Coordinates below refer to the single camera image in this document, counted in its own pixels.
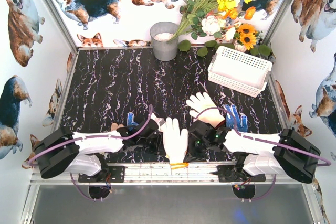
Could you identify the cream rubber glove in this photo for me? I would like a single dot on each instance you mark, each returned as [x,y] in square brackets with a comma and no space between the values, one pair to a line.
[115,126]
[204,109]

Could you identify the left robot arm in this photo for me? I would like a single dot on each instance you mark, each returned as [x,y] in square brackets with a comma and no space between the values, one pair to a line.
[74,152]

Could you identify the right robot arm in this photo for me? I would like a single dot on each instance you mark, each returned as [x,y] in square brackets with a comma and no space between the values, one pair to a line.
[281,153]

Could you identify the artificial flower bouquet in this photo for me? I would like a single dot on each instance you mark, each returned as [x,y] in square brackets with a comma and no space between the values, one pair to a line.
[225,20]

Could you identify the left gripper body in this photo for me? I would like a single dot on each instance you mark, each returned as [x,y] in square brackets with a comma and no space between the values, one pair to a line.
[156,143]

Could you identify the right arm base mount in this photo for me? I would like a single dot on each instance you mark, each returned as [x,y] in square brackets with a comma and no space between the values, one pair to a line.
[228,173]

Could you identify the white plastic storage basket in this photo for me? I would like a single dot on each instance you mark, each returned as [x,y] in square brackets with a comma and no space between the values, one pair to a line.
[239,71]

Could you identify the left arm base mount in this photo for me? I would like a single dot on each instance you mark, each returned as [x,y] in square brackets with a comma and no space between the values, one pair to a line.
[102,174]

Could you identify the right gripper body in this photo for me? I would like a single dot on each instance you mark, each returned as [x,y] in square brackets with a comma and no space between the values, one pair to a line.
[192,142]

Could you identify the aluminium front rail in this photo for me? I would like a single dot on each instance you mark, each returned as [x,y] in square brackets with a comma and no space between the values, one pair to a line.
[156,174]

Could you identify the grey metal bucket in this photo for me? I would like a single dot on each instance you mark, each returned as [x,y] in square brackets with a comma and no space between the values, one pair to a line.
[164,43]

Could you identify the blue dotted glove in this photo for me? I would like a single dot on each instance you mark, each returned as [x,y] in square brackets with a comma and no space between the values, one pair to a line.
[130,120]
[239,120]

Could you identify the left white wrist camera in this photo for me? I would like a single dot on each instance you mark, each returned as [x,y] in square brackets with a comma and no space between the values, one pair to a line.
[159,121]

